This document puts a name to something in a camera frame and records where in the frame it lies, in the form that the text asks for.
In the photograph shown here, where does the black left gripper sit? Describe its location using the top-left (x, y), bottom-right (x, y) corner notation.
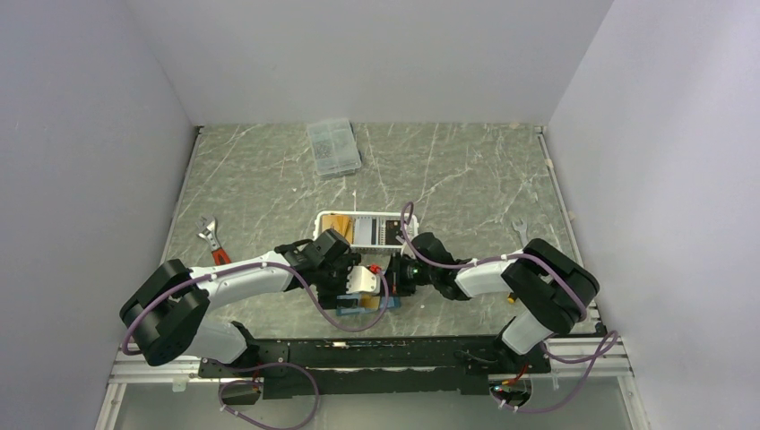
top-left (315, 253), bottom-right (361, 308)

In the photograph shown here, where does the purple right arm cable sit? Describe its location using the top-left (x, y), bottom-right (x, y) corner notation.
top-left (399, 202), bottom-right (621, 365)

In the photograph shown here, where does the black credit card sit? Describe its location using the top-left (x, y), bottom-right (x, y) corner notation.
top-left (382, 219), bottom-right (403, 246)

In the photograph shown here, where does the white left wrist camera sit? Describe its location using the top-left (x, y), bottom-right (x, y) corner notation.
top-left (346, 266), bottom-right (382, 295)

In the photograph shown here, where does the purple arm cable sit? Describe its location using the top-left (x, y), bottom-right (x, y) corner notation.
top-left (399, 202), bottom-right (621, 365)
top-left (121, 261), bottom-right (391, 428)

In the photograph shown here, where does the blue card holder wallet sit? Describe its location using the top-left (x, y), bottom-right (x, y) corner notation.
top-left (336, 294), bottom-right (402, 316)

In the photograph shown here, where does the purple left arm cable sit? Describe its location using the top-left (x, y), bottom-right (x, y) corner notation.
top-left (121, 261), bottom-right (391, 428)

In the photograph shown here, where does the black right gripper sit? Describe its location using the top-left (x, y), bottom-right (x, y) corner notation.
top-left (372, 253), bottom-right (437, 297)

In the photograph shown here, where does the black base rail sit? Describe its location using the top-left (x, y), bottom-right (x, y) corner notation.
top-left (199, 335), bottom-right (551, 400)

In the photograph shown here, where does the gold credit card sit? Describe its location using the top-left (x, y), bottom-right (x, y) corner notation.
top-left (321, 213), bottom-right (354, 244)
top-left (358, 294), bottom-right (383, 312)

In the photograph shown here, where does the orange utility knife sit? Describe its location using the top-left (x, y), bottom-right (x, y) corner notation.
top-left (196, 216), bottom-right (231, 265)

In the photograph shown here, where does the white striped credit card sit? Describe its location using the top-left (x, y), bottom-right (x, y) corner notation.
top-left (353, 216), bottom-right (384, 245)

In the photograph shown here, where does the chrome open-end wrench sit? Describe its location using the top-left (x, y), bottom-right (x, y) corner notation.
top-left (512, 219), bottom-right (529, 247)

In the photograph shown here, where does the white plastic basket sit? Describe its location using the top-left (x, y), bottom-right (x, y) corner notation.
top-left (312, 211), bottom-right (404, 254)

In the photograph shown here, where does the clear plastic screw box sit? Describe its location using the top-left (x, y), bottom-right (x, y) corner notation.
top-left (307, 118), bottom-right (362, 178)

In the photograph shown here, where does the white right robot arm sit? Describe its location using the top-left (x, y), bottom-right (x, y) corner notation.
top-left (385, 232), bottom-right (600, 372)

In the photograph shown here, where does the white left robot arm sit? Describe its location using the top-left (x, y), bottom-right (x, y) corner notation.
top-left (119, 228), bottom-right (361, 376)

